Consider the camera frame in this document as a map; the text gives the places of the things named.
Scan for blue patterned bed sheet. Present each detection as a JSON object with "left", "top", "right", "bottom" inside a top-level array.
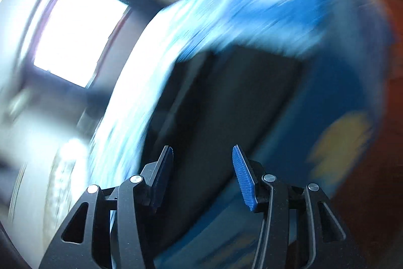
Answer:
[{"left": 87, "top": 0, "right": 392, "bottom": 268}]

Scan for black pants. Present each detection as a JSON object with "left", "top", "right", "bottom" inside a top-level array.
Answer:
[{"left": 141, "top": 45, "right": 304, "bottom": 253}]

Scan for bright window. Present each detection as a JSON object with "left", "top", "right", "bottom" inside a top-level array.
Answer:
[{"left": 33, "top": 0, "right": 128, "bottom": 87}]

